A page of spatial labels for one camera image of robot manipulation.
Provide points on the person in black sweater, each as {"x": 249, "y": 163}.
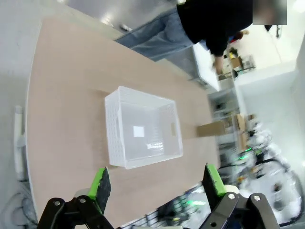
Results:
{"x": 202, "y": 21}

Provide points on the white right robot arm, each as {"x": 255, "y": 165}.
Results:
{"x": 286, "y": 176}

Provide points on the white storage shelf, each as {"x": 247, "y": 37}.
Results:
{"x": 224, "y": 105}

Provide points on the white side table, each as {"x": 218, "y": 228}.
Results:
{"x": 207, "y": 71}

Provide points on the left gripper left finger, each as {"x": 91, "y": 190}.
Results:
{"x": 101, "y": 188}

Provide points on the flat cardboard sheet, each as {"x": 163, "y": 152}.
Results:
{"x": 241, "y": 124}

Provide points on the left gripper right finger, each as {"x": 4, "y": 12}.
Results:
{"x": 214, "y": 186}

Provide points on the person's right hand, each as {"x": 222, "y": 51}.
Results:
{"x": 218, "y": 65}

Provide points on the brown cardboard box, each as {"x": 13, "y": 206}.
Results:
{"x": 210, "y": 129}

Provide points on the person's right forearm black sleeve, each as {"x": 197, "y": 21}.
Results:
{"x": 216, "y": 50}

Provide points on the white perforated plastic basket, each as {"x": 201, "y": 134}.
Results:
{"x": 143, "y": 145}

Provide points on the white post grey bracket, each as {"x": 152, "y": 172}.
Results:
{"x": 19, "y": 155}

